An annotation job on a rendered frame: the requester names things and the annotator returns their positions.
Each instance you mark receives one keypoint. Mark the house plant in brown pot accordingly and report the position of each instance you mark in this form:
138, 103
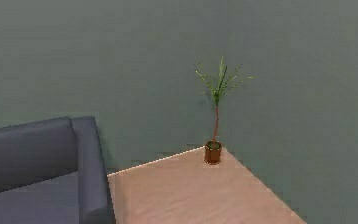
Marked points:
213, 152

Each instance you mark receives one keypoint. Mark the dark grey sofa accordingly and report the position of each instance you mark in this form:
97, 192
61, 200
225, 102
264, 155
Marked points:
37, 173

